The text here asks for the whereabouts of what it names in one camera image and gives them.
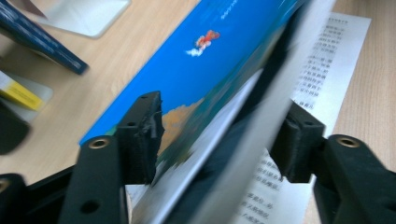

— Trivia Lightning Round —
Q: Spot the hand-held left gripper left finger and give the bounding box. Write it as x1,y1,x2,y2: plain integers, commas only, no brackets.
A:
57,91,166,224

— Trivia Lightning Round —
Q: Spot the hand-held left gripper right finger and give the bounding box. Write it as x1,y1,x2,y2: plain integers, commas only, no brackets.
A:
269,101,396,224

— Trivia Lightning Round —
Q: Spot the black hardcover book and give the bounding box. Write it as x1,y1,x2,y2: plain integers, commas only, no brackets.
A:
0,102,32,156

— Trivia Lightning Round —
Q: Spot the yellow book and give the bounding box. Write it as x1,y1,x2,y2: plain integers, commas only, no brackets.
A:
0,70,45,111

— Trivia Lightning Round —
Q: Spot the blue book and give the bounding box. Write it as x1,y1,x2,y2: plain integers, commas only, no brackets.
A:
78,0,372,224

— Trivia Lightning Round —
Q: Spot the red illustrated book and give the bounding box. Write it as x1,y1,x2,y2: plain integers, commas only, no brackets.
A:
0,0,90,76

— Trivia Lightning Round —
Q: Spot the grey extendable book rack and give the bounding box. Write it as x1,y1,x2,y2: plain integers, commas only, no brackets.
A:
0,0,132,124

